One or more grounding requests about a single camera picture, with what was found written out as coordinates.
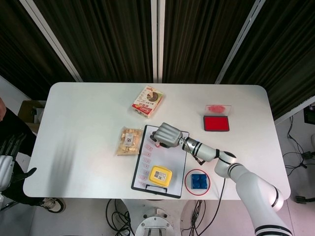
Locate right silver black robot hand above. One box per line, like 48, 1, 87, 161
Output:
150, 122, 184, 148

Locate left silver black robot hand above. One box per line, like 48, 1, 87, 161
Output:
0, 134, 37, 191

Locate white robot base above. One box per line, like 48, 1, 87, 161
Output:
120, 199, 197, 236

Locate yellow box with QR label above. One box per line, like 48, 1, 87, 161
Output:
148, 165, 173, 189

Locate clear bag of biscuits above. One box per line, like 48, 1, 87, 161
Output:
114, 126, 143, 156

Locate printed snack carton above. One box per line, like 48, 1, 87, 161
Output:
130, 85, 165, 119

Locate red ink pad with lid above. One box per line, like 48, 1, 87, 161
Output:
203, 105, 232, 133

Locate clear dish with red rim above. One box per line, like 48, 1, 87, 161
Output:
184, 168, 212, 196

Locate blue building block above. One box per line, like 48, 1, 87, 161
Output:
190, 174, 209, 190

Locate black clipboard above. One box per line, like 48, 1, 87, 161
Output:
130, 124, 190, 199

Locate brown cardboard box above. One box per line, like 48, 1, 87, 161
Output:
18, 100, 46, 132

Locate dark pleated curtain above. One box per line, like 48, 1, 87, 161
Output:
162, 0, 259, 83
33, 0, 155, 83
0, 0, 74, 101
221, 0, 315, 118

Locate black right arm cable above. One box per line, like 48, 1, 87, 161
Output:
206, 177, 226, 229

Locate black cable bundle under table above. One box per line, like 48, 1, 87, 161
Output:
181, 199, 206, 233
105, 199, 131, 236

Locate white partition frame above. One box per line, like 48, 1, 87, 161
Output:
274, 97, 315, 125
215, 0, 266, 84
19, 0, 83, 82
150, 0, 166, 83

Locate black floor cables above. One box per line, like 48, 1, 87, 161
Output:
283, 115, 313, 170

